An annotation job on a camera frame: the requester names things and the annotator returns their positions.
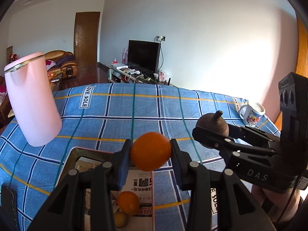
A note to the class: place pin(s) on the person right hand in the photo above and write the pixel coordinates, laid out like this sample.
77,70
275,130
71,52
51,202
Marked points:
279,200

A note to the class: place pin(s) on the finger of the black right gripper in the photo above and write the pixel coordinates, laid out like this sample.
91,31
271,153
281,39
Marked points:
251,135
228,146

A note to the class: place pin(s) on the white printed mug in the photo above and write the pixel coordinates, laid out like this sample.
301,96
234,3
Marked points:
251,113

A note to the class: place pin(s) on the brown leather armchair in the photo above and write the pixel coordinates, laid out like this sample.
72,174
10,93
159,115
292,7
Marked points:
63,61

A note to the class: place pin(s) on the light wooden door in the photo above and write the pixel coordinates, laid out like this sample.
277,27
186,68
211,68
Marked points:
301,61

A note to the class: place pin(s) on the wall power socket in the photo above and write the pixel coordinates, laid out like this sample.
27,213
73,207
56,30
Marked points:
160,38

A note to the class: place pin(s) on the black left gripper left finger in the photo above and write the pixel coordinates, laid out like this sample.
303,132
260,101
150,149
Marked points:
64,209

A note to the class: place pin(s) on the dark brown door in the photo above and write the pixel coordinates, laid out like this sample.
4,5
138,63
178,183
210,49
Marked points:
86,38

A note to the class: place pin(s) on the black television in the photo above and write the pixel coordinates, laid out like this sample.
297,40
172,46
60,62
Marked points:
144,55

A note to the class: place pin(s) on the purple passion fruit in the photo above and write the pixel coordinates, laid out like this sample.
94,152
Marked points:
214,123

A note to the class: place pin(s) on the low tv stand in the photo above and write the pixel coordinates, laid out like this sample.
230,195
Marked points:
133,76

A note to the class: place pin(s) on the small yellow green fruit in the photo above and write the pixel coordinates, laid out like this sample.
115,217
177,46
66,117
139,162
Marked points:
121,219

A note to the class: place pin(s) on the pink electric kettle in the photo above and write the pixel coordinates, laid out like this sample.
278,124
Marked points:
32,99

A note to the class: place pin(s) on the black smartphone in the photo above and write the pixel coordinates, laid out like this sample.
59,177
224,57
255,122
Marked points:
9,216

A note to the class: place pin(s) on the small orange tangerine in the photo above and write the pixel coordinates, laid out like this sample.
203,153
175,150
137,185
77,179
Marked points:
150,151

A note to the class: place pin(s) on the large orange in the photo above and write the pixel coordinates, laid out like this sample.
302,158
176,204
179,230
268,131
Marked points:
128,203

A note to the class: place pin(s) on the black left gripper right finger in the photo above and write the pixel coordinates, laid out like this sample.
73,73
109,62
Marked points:
236,207

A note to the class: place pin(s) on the blue plaid tablecloth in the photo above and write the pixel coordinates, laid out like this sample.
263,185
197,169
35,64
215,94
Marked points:
116,112

